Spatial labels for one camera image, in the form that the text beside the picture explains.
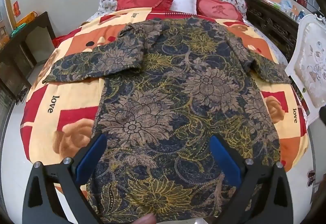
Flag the dark floral patterned garment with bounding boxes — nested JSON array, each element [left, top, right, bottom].
[[45, 18, 290, 223]]

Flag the orange red love blanket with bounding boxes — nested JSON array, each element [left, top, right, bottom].
[[19, 7, 310, 199]]

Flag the right red heart pillow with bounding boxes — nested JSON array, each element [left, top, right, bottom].
[[197, 0, 243, 21]]

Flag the dark carved wooden cabinet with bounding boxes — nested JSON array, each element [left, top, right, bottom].
[[245, 0, 298, 61]]

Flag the white square pillow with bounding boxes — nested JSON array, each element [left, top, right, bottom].
[[170, 0, 197, 15]]

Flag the person's hand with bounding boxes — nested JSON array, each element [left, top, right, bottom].
[[133, 213, 157, 224]]

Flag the white ornate upholstered chair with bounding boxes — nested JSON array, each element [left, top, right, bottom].
[[285, 15, 325, 124]]

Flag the dark wooden side table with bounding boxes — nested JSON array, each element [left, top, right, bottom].
[[1, 11, 56, 104]]

